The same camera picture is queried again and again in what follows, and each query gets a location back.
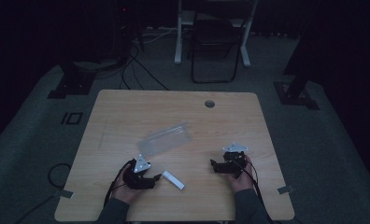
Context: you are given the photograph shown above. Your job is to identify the black stand base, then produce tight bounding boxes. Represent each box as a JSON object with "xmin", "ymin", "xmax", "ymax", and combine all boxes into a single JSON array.
[
  {"xmin": 47, "ymin": 60, "xmax": 97, "ymax": 100},
  {"xmin": 273, "ymin": 73, "xmax": 320, "ymax": 111}
]

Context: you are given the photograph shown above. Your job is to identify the white desk frame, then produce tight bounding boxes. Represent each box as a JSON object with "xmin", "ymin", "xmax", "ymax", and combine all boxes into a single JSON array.
[{"xmin": 174, "ymin": 0, "xmax": 259, "ymax": 68}]

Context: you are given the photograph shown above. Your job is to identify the small white box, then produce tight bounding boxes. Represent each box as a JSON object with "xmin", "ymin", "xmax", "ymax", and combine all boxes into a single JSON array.
[{"xmin": 162, "ymin": 170, "xmax": 186, "ymax": 191}]

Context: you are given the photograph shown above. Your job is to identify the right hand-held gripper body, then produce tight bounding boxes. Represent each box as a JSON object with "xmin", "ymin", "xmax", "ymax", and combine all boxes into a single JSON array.
[{"xmin": 213, "ymin": 142, "xmax": 249, "ymax": 179}]

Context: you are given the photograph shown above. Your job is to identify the person's left hand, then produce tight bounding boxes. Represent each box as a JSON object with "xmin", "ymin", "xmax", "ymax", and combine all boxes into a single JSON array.
[{"xmin": 111, "ymin": 166, "xmax": 145, "ymax": 205}]

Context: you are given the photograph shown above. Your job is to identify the black floor cable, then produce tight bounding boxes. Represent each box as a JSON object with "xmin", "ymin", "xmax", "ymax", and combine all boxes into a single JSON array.
[{"xmin": 14, "ymin": 162, "xmax": 73, "ymax": 224}]

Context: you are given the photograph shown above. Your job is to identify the clear plastic zip bag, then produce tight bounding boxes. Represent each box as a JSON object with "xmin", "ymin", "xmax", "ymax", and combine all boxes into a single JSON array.
[{"xmin": 136, "ymin": 120, "xmax": 193, "ymax": 158}]

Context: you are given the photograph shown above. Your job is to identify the black cables on floor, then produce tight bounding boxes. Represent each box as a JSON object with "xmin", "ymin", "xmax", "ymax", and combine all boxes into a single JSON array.
[{"xmin": 93, "ymin": 43, "xmax": 170, "ymax": 91}]

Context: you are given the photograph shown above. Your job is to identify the grey tape strip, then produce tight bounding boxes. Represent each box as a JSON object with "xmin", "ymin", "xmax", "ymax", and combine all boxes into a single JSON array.
[
  {"xmin": 53, "ymin": 189, "xmax": 75, "ymax": 200},
  {"xmin": 277, "ymin": 185, "xmax": 295, "ymax": 195}
]

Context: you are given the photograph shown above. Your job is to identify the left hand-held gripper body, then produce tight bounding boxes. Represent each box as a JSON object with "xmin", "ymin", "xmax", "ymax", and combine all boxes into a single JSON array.
[{"xmin": 122, "ymin": 153, "xmax": 156, "ymax": 190}]

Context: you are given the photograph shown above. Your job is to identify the person's right hand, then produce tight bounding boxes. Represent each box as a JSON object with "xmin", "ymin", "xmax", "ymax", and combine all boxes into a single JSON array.
[{"xmin": 225, "ymin": 154, "xmax": 256, "ymax": 194}]

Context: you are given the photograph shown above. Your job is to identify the black folding chair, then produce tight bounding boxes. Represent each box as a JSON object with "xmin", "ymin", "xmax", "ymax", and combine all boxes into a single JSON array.
[{"xmin": 191, "ymin": 8, "xmax": 242, "ymax": 85}]

